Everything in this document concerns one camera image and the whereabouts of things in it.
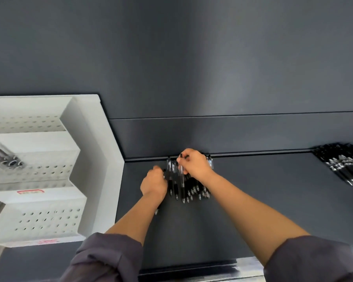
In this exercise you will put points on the grey sleeve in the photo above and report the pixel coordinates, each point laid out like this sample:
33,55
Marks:
106,258
311,261

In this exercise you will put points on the aligned bundle of black pens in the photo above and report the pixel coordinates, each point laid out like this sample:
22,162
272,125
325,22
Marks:
341,165

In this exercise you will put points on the grey right sleeve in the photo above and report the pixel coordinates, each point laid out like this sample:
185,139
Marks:
311,261

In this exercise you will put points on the person's right hand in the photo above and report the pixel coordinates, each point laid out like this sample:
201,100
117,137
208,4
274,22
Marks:
195,165

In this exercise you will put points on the person's right forearm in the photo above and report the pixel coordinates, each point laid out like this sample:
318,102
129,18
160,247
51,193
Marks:
256,217

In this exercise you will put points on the grey left sleeve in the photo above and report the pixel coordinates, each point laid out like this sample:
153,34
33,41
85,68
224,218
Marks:
106,258

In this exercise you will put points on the person's left forearm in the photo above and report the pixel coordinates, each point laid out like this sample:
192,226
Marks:
135,220

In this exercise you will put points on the person's left hand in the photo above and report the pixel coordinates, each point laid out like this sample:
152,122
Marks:
154,183

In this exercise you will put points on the row of clear-barrel pens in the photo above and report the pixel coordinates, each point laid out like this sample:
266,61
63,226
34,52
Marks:
194,187

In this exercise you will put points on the dark grey shelf unit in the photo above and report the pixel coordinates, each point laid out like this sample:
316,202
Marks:
223,55

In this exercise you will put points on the white tiered pen holder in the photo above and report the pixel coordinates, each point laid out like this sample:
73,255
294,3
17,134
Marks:
100,149

